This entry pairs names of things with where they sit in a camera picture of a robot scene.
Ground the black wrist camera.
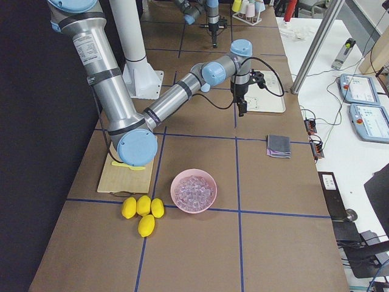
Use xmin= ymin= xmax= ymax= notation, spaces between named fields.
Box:
xmin=250 ymin=70 xmax=266 ymax=89

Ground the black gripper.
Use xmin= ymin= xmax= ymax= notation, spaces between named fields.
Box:
xmin=230 ymin=82 xmax=249 ymax=117
xmin=208 ymin=22 xmax=219 ymax=48

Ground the cream bear tray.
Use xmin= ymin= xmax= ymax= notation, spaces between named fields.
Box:
xmin=244 ymin=71 xmax=286 ymax=113

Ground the yellow lemon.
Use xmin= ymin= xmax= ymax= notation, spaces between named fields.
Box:
xmin=121 ymin=197 xmax=137 ymax=219
xmin=137 ymin=214 xmax=156 ymax=237
xmin=151 ymin=198 xmax=165 ymax=218
xmin=136 ymin=195 xmax=151 ymax=217

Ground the aluminium frame post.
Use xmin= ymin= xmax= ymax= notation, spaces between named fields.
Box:
xmin=291 ymin=0 xmax=345 ymax=95

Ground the pink bowl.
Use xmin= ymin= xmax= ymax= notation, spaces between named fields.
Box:
xmin=170 ymin=169 xmax=218 ymax=214

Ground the grey water bottle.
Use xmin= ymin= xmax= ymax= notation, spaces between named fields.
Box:
xmin=331 ymin=38 xmax=356 ymax=70

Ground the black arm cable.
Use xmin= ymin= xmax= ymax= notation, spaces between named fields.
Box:
xmin=191 ymin=57 xmax=286 ymax=110

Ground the teach pendant tablet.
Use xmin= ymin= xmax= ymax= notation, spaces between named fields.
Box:
xmin=349 ymin=103 xmax=388 ymax=144
xmin=339 ymin=74 xmax=380 ymax=105

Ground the grey folded cloth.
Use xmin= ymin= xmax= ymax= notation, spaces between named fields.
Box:
xmin=266 ymin=134 xmax=291 ymax=158

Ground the clear ice cubes pile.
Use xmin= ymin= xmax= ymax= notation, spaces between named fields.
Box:
xmin=174 ymin=176 xmax=214 ymax=212

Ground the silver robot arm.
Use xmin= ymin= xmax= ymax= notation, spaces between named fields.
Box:
xmin=173 ymin=0 xmax=225 ymax=48
xmin=48 ymin=1 xmax=252 ymax=167

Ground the cup rack with cups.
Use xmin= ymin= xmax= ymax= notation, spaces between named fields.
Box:
xmin=232 ymin=0 xmax=266 ymax=26

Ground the light blue cup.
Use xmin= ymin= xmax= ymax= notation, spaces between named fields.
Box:
xmin=200 ymin=83 xmax=210 ymax=92

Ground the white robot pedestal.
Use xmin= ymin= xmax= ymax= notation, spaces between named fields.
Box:
xmin=109 ymin=0 xmax=164 ymax=100

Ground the wooden cutting board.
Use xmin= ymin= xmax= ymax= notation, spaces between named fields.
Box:
xmin=97 ymin=154 xmax=154 ymax=193

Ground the yellow plastic knife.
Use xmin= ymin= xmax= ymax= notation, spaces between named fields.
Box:
xmin=111 ymin=161 xmax=146 ymax=171

